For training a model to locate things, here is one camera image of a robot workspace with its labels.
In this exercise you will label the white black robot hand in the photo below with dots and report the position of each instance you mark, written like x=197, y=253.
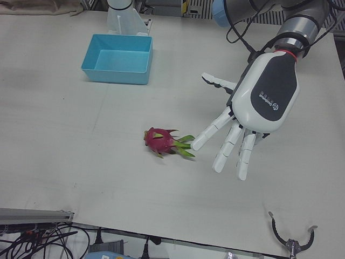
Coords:
x=266, y=91

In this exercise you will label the red dragon fruit green leaves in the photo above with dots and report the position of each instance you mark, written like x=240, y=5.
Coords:
x=159, y=141

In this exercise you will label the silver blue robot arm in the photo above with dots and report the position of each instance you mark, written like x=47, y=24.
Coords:
x=296, y=27

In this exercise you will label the small light blue plastic bin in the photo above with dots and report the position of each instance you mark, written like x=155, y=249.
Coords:
x=118, y=58

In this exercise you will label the metal claw grabber tool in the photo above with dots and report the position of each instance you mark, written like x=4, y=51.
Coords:
x=293, y=245

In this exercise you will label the shiny foil packet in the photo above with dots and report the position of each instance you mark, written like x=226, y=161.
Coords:
x=231, y=255

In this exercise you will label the black power plug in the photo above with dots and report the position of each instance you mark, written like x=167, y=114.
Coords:
x=146, y=246
x=99, y=236

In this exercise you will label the dark grey equipment box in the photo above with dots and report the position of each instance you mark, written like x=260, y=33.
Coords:
x=106, y=246

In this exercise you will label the teach pendant with red button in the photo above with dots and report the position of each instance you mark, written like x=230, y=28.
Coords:
x=105, y=255

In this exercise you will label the beige cloth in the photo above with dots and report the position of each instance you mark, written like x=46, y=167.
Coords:
x=40, y=8

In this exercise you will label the black power strip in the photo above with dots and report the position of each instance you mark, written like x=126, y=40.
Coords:
x=24, y=228

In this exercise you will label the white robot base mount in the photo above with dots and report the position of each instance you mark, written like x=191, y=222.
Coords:
x=124, y=19

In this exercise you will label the aluminium profile post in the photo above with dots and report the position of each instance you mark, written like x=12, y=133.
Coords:
x=32, y=214

